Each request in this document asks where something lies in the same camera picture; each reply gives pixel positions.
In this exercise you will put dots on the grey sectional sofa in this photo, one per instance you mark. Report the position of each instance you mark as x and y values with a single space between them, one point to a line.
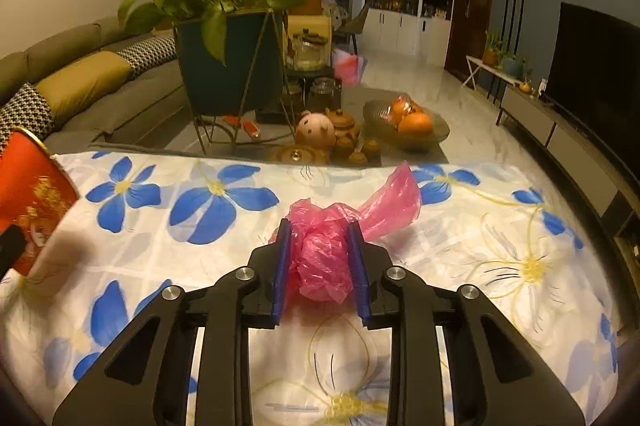
125 105

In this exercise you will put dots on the dark flat box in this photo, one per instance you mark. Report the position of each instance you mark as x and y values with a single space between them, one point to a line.
275 116

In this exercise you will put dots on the large glass jar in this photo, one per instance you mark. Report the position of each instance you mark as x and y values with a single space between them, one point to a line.
307 50

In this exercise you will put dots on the mustard cushion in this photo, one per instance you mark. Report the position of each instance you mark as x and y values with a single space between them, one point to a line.
80 85

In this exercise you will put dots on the orange dining chair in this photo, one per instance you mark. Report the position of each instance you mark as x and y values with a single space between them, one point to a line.
306 4

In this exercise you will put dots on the small glass jar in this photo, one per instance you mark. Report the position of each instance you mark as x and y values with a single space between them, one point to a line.
294 96
325 94

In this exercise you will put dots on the plant in orange pot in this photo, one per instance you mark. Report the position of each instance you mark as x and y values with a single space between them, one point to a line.
492 53

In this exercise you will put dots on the small red packet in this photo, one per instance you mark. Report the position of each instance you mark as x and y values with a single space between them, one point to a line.
251 130

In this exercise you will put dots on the dark coffee table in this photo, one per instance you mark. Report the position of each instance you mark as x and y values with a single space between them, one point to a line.
270 133

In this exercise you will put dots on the pink and white plastic bag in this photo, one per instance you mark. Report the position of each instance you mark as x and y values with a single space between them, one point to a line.
350 66

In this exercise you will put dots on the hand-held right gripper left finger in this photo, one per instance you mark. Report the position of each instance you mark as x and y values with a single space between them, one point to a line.
282 276

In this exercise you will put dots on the dark wooden door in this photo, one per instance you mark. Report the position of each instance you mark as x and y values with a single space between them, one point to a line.
472 5

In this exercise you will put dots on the large houndstooth cushion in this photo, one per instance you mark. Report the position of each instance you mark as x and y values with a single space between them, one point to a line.
25 115

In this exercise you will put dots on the ceramic pig figurine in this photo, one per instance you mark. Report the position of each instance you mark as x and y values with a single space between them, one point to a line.
315 130

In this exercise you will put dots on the small orange ornament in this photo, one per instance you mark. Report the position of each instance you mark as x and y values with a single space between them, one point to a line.
525 87

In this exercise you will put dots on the green dining chair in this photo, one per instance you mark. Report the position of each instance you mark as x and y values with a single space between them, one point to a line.
352 25

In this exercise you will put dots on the white folding side table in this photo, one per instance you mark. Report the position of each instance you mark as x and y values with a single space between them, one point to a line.
487 65

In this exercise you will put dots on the small houndstooth cushion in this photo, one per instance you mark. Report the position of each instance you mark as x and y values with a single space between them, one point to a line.
147 53

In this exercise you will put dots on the brown clay teapot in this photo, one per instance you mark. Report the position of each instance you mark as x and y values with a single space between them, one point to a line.
345 123

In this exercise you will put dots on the glass fruit bowl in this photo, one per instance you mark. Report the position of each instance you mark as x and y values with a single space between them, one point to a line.
380 130

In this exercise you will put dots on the wrapped orange fruit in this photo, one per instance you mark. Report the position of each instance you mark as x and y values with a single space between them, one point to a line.
402 106

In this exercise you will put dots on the grey TV cabinet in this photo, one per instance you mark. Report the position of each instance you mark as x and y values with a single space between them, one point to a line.
575 145

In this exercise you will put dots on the brown clay teacup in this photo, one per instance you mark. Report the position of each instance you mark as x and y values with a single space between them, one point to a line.
372 149
342 149
358 158

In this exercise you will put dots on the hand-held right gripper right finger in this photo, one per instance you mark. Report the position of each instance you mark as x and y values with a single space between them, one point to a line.
357 276

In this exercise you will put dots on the red paper cup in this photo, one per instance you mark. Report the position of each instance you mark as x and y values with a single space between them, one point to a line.
35 191

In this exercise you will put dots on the plant in blue pot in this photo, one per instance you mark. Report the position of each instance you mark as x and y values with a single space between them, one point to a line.
512 66

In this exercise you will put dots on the round brown tea tray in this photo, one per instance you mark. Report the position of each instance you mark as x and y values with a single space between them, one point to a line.
297 154

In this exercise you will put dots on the black television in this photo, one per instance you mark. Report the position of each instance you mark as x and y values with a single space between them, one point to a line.
590 70

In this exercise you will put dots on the teal planter with metal stand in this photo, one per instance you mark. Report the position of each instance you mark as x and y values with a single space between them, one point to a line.
225 70

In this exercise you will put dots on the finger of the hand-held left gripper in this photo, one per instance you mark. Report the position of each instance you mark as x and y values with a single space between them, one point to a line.
10 248

